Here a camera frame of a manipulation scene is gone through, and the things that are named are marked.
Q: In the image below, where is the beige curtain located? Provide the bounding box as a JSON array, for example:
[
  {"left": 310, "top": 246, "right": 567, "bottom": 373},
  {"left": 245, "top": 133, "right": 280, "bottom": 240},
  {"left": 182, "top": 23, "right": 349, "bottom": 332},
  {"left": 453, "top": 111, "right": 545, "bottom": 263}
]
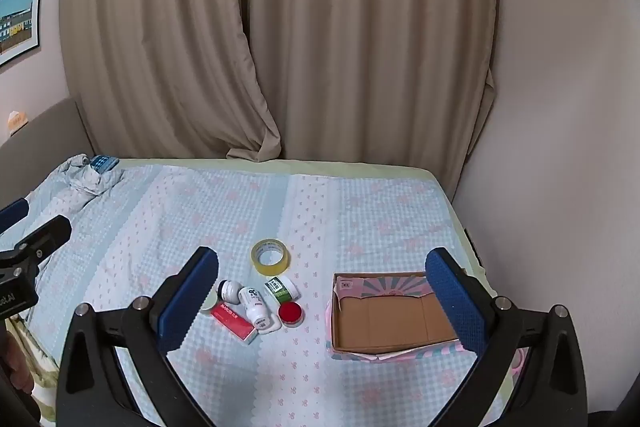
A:
[
  {"left": 59, "top": 0, "right": 283, "bottom": 160},
  {"left": 240, "top": 0, "right": 501, "bottom": 202}
]

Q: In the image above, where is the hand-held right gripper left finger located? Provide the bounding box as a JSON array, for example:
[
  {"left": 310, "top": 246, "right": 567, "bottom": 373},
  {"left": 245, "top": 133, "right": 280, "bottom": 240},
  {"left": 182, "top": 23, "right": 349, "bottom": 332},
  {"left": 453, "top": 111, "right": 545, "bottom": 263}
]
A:
[{"left": 56, "top": 247, "right": 220, "bottom": 427}]

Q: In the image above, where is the blue checked printed blanket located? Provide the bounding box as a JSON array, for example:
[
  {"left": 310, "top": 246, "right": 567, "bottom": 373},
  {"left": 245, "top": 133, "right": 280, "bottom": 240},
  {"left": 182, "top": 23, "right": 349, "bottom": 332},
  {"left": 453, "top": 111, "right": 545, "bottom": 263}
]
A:
[{"left": 0, "top": 164, "right": 511, "bottom": 427}]

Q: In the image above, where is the green and white bottle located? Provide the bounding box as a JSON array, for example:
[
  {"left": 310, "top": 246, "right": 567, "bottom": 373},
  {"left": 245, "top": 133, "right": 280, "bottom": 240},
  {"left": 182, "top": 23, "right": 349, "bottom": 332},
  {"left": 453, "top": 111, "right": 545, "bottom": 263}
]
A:
[{"left": 263, "top": 276, "right": 299, "bottom": 306}]

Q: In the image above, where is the white printed pill bottle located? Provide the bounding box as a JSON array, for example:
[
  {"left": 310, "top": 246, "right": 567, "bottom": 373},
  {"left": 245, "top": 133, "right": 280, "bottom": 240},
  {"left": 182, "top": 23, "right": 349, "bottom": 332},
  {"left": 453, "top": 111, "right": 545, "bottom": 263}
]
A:
[{"left": 239, "top": 287, "right": 271, "bottom": 329}]

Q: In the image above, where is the pink printed cardboard box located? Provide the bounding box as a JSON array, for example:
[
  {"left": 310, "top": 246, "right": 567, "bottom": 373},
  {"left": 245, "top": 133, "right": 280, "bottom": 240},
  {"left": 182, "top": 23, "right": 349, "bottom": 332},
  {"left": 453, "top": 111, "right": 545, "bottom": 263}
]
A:
[{"left": 326, "top": 271, "right": 473, "bottom": 363}]

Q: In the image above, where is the yellow tape roll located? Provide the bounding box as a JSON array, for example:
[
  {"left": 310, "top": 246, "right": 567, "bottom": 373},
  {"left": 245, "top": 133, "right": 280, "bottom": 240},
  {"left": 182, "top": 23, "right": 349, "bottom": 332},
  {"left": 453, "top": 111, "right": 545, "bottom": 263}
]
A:
[{"left": 251, "top": 238, "right": 292, "bottom": 277}]

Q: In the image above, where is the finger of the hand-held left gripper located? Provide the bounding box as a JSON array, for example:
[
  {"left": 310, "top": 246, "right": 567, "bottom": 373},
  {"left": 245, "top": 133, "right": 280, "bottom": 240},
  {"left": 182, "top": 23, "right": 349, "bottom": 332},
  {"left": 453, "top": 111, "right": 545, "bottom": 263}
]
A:
[
  {"left": 15, "top": 215, "right": 72, "bottom": 266},
  {"left": 0, "top": 198, "right": 30, "bottom": 234}
]

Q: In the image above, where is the beige sofa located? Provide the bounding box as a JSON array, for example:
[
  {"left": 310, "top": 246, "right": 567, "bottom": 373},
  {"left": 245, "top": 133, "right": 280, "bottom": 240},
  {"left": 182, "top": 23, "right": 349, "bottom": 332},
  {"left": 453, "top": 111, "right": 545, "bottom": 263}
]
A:
[{"left": 0, "top": 97, "right": 96, "bottom": 208}]

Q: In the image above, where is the red flat box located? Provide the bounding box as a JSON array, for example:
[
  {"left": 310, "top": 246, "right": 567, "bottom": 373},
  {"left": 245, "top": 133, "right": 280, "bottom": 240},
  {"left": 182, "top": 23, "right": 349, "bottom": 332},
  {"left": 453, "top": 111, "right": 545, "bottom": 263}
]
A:
[{"left": 210, "top": 302, "right": 258, "bottom": 345}]

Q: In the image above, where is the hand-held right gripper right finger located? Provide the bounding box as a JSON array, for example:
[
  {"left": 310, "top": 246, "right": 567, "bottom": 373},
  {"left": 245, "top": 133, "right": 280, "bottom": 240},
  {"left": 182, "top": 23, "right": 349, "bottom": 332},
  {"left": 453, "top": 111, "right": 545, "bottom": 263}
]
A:
[{"left": 425, "top": 248, "right": 590, "bottom": 427}]

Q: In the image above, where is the green floral quilt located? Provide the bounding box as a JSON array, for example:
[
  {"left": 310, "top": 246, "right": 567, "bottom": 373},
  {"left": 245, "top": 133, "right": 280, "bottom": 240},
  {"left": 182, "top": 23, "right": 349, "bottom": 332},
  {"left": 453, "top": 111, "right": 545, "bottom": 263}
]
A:
[{"left": 5, "top": 312, "right": 63, "bottom": 423}]

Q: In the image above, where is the framed wall poster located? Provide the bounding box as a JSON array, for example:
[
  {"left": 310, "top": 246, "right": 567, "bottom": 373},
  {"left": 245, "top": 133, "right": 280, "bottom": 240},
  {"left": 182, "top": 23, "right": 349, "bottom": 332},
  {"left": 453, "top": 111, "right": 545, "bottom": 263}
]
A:
[{"left": 0, "top": 0, "right": 46, "bottom": 68}]

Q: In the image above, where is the person's left hand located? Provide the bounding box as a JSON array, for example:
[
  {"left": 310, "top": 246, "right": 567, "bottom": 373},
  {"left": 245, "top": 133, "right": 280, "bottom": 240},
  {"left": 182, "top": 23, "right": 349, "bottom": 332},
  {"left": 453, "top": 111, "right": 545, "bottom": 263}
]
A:
[{"left": 0, "top": 332, "right": 36, "bottom": 408}]

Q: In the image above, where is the blue packet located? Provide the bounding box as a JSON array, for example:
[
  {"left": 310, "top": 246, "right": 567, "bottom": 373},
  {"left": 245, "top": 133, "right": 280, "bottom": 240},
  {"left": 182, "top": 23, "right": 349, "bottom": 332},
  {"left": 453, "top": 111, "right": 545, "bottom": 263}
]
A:
[{"left": 90, "top": 155, "right": 120, "bottom": 174}]

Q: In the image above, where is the crumpled light blue cloth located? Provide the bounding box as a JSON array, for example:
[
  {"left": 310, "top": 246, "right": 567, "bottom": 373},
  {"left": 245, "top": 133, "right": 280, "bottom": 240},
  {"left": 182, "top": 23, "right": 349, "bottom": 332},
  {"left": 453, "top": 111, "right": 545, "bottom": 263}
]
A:
[{"left": 52, "top": 154, "right": 126, "bottom": 208}]

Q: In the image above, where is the white bottle with black cap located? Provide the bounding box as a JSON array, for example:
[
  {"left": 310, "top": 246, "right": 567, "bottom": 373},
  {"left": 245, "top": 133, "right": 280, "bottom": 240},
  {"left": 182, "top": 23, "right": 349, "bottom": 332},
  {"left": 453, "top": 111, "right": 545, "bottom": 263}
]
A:
[{"left": 217, "top": 279, "right": 244, "bottom": 303}]

